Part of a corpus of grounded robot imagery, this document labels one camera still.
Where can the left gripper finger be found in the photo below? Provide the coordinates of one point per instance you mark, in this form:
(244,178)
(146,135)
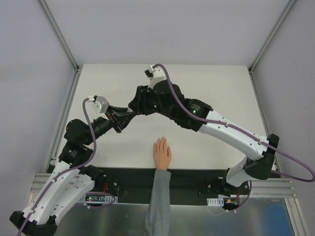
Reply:
(118,111)
(123,119)

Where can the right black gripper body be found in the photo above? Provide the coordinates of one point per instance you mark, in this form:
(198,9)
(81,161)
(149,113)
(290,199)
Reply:
(139,100)

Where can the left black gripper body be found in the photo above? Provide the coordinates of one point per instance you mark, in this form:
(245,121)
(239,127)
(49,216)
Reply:
(113,120)

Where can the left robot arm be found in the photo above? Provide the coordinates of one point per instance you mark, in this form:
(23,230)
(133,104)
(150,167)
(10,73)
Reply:
(74,180)

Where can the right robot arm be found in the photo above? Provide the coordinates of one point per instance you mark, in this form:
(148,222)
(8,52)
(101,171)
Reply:
(198,116)

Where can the grey sleeved forearm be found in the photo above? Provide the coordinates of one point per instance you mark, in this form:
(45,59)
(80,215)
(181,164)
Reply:
(157,220)

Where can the mannequin hand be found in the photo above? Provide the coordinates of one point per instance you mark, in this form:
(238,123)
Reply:
(162,154)

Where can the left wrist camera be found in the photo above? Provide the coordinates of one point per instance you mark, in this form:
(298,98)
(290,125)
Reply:
(99,104)

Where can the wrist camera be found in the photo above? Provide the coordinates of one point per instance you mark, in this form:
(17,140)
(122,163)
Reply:
(155,75)
(99,104)

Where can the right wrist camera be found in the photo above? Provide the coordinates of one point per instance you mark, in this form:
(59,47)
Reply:
(155,75)

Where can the left aluminium frame post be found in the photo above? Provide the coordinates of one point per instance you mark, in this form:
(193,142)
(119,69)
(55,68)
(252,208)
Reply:
(58,34)

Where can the aluminium frame post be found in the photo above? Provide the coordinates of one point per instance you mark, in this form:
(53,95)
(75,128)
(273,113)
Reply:
(58,34)
(272,34)

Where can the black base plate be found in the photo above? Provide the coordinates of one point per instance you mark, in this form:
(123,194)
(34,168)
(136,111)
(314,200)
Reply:
(176,187)

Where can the left white cable duct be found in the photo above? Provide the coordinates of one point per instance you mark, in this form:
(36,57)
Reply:
(98,199)

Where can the white cable duct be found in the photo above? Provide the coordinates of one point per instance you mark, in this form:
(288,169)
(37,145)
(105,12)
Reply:
(98,199)
(222,201)

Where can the right white cable duct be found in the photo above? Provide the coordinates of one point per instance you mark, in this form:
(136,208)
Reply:
(222,201)

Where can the right aluminium frame post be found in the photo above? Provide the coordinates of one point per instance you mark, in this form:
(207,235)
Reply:
(272,34)

